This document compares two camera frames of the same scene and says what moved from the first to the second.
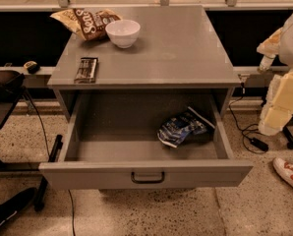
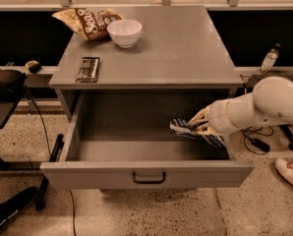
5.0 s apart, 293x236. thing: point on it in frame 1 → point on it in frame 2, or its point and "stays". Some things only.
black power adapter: (256, 142) stays
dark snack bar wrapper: (87, 71) stays
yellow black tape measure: (32, 67) stays
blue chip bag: (175, 129) → (182, 127)
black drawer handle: (149, 181) stays
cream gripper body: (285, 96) → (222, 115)
